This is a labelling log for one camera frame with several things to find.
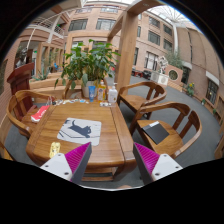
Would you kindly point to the wooden chair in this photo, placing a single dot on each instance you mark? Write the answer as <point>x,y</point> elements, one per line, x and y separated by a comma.
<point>155,94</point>
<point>71,89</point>
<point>173,144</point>
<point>20,108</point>

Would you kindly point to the wooden table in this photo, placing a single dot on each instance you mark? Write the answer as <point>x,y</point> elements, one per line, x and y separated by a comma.
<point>111,159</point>

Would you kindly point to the near right wooden chair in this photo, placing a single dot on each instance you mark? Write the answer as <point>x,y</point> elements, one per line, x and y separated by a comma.
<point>173,144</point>

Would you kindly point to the black notebook on chair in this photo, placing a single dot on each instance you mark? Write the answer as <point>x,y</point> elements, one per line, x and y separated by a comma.
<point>156,132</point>

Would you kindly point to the clear sanitizer bottle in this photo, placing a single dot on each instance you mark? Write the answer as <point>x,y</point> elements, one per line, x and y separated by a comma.
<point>112,95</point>

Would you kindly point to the yellow card on table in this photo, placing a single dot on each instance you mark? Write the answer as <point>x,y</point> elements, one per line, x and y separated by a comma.
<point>54,149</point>

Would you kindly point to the wooden pillar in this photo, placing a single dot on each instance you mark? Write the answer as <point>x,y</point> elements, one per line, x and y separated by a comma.
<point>127,24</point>

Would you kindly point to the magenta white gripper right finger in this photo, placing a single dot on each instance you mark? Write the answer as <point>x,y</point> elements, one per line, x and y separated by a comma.
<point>153,166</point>

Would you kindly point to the red white box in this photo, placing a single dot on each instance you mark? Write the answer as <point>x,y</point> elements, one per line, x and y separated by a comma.
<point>38,115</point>

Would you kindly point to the white statue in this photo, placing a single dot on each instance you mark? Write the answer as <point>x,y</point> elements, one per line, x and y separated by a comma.
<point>162,62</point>

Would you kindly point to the grey cat mouse pad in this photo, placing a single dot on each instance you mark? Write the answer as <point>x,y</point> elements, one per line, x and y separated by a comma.
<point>80,131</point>

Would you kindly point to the yellow orange bottle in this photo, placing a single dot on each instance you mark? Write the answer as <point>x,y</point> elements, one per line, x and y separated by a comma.
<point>101,91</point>

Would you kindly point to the dark red wooden podium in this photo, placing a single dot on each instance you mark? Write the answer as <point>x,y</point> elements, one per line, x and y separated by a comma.
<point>19,78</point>

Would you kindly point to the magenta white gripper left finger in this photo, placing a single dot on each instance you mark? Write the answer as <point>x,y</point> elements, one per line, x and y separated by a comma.
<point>70,166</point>

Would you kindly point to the far right wooden chair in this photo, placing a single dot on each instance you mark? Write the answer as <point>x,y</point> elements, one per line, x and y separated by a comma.
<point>155,94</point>

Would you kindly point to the left wooden chair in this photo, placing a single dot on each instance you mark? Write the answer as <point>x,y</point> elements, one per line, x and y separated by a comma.
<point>20,108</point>

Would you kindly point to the green potted plant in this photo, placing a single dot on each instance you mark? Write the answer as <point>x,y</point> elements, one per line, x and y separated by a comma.
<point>88,65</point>

